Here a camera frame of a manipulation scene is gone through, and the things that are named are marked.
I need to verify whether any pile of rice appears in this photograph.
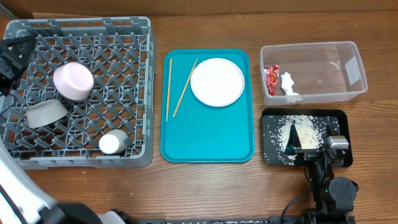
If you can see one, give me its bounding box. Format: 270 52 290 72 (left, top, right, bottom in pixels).
262 115 340 166

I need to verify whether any grey bowl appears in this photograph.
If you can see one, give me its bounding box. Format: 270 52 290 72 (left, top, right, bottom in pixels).
25 99 68 128

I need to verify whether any white tissue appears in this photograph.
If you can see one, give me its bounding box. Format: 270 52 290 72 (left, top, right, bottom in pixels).
280 72 302 103

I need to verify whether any red snack wrapper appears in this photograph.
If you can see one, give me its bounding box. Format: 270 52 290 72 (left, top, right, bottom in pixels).
264 65 280 96

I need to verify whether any white cup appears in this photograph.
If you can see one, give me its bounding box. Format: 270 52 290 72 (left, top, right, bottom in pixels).
99 129 127 154

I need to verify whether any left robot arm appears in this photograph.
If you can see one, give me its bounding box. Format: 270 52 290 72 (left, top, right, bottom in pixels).
1 35 101 223

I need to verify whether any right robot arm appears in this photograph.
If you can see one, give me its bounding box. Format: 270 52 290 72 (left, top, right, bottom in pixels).
280 125 359 224

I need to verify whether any clear plastic waste bin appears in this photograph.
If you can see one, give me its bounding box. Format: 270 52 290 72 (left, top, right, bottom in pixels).
259 41 368 106

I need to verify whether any black rectangular tray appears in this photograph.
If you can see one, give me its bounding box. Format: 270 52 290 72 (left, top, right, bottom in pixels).
261 108 351 166

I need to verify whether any grey plastic dish rack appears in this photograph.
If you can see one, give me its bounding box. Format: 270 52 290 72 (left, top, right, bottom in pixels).
1 16 156 169

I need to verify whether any teal serving tray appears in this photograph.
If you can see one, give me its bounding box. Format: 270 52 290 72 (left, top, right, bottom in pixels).
160 49 255 163

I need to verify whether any large white plate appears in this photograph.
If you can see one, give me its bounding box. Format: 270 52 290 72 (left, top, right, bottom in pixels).
190 58 245 107

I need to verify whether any right wooden chopstick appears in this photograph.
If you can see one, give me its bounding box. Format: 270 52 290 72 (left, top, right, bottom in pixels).
172 58 198 118

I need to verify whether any wooden chopstick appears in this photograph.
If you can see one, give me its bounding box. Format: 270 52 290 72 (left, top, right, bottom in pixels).
172 58 198 118
165 58 172 123

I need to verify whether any left wooden chopstick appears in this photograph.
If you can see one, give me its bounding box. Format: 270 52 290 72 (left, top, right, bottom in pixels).
165 58 172 123

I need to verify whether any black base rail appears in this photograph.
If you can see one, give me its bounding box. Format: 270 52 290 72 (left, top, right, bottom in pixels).
99 210 355 224

